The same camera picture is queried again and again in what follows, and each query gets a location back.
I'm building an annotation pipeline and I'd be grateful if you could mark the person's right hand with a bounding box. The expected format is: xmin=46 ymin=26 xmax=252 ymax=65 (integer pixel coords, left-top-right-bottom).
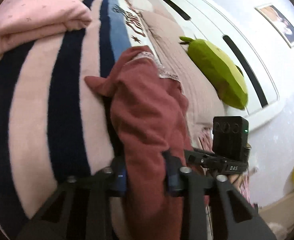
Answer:
xmin=228 ymin=173 xmax=246 ymax=189

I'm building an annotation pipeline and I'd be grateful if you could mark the near pink ribbed pillow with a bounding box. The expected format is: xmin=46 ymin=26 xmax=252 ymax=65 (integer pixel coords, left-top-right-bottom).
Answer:
xmin=141 ymin=11 xmax=225 ymax=135

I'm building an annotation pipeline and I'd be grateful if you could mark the pink small garment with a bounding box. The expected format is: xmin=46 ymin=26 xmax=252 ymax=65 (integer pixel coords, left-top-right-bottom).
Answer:
xmin=0 ymin=0 xmax=92 ymax=55

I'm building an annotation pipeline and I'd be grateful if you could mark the far pink pillow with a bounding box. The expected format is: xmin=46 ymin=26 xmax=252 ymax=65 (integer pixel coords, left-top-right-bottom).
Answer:
xmin=127 ymin=0 xmax=176 ymax=22

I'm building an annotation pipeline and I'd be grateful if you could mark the dark red knit garment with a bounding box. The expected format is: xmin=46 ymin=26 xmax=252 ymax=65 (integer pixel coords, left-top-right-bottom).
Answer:
xmin=85 ymin=46 xmax=191 ymax=239

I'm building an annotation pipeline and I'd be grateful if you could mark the framed photo on wall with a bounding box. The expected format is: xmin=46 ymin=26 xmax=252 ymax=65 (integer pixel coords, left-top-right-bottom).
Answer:
xmin=255 ymin=5 xmax=294 ymax=48

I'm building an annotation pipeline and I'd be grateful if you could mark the striped fleece blanket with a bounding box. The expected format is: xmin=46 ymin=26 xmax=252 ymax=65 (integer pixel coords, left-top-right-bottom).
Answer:
xmin=0 ymin=0 xmax=150 ymax=239

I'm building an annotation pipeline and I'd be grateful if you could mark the black camera box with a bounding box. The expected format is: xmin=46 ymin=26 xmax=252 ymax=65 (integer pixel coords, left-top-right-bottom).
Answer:
xmin=212 ymin=116 xmax=249 ymax=163

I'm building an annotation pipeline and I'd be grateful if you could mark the green avocado plush toy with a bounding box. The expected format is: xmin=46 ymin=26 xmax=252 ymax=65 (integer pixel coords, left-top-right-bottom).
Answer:
xmin=179 ymin=36 xmax=248 ymax=110

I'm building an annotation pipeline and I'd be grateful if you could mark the white bed headboard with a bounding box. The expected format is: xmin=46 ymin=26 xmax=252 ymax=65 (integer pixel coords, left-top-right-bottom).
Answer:
xmin=159 ymin=0 xmax=284 ymax=131

